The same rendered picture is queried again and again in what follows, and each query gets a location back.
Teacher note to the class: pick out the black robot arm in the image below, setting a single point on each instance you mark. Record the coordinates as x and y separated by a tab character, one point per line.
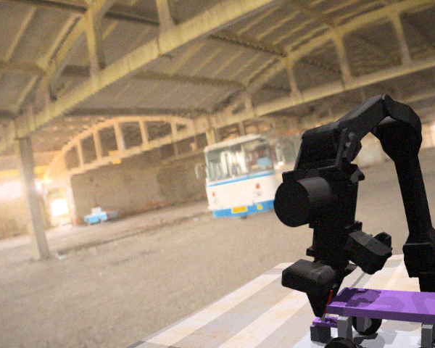
324	184

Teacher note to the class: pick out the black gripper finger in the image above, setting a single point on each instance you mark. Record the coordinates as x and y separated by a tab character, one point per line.
340	275
319	303

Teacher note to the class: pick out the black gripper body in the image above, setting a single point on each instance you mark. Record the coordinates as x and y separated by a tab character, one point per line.
317	277

